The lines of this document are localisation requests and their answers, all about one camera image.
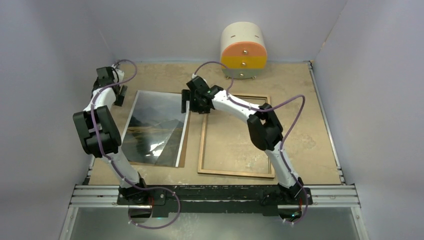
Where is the landscape photo print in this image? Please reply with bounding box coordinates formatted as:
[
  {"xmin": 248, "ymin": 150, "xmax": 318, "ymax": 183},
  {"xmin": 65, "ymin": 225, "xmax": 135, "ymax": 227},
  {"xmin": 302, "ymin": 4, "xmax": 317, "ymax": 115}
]
[{"xmin": 119, "ymin": 90, "xmax": 191, "ymax": 168}]

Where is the wooden picture frame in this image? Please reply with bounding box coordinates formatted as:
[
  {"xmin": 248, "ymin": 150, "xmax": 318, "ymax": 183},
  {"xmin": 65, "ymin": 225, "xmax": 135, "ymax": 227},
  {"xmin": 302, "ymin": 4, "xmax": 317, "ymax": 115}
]
[{"xmin": 197, "ymin": 110, "xmax": 275, "ymax": 179}]

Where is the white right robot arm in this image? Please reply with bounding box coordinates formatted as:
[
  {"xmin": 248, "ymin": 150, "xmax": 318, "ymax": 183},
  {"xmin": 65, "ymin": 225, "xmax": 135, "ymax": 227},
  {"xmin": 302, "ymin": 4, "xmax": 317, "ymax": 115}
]
[{"xmin": 181, "ymin": 75, "xmax": 310, "ymax": 204}]

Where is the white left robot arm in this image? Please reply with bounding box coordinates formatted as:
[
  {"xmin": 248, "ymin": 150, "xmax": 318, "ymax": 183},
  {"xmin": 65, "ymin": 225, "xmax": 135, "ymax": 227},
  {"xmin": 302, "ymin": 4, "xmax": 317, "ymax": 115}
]
[{"xmin": 72, "ymin": 65, "xmax": 150, "ymax": 205}]

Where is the brown backing board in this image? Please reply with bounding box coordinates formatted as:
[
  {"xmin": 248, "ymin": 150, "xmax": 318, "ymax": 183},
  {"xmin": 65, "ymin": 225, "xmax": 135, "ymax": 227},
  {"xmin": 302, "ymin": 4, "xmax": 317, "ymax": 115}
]
[{"xmin": 127, "ymin": 92, "xmax": 192, "ymax": 169}]

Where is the small round drawer cabinet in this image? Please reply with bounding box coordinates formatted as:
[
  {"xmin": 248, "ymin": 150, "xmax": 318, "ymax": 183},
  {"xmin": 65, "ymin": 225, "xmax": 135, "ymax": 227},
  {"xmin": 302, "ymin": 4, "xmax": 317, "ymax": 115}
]
[{"xmin": 220, "ymin": 21, "xmax": 268, "ymax": 80}]

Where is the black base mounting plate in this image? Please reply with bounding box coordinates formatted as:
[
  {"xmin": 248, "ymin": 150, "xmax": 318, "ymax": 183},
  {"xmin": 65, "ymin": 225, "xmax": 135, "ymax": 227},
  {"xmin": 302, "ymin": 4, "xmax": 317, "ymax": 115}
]
[{"xmin": 116, "ymin": 184, "xmax": 313, "ymax": 219}]

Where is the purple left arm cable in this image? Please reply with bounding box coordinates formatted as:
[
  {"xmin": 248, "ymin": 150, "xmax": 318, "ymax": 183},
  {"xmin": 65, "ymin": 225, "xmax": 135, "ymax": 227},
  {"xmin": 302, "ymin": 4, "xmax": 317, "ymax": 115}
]
[{"xmin": 91, "ymin": 59, "xmax": 182, "ymax": 230}]

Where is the aluminium rail frame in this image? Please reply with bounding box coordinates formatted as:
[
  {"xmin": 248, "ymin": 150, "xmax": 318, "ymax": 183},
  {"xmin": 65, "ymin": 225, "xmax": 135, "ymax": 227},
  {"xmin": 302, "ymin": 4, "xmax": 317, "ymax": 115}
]
[{"xmin": 58, "ymin": 60, "xmax": 370, "ymax": 240}]

